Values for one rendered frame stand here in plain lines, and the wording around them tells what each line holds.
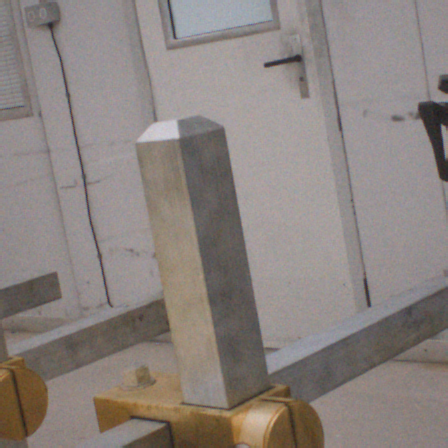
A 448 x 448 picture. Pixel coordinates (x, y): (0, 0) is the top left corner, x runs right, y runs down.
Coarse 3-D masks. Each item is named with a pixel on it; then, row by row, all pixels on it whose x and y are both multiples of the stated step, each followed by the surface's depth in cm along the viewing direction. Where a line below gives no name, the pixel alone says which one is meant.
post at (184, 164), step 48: (144, 144) 61; (192, 144) 60; (144, 192) 62; (192, 192) 60; (192, 240) 60; (240, 240) 62; (192, 288) 61; (240, 288) 62; (192, 336) 62; (240, 336) 62; (192, 384) 63; (240, 384) 62
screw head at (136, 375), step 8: (128, 368) 69; (136, 368) 68; (144, 368) 68; (128, 376) 68; (136, 376) 68; (144, 376) 68; (152, 376) 70; (120, 384) 69; (128, 384) 69; (136, 384) 68; (144, 384) 68
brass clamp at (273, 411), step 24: (168, 384) 68; (96, 408) 68; (120, 408) 67; (144, 408) 65; (168, 408) 64; (192, 408) 63; (216, 408) 62; (240, 408) 61; (264, 408) 61; (288, 408) 61; (312, 408) 62; (192, 432) 63; (216, 432) 61; (240, 432) 61; (264, 432) 60; (288, 432) 61; (312, 432) 62
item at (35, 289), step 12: (24, 276) 121; (36, 276) 119; (48, 276) 120; (0, 288) 116; (12, 288) 117; (24, 288) 118; (36, 288) 119; (48, 288) 120; (60, 288) 121; (0, 300) 116; (12, 300) 117; (24, 300) 118; (36, 300) 119; (48, 300) 120; (0, 312) 116; (12, 312) 117
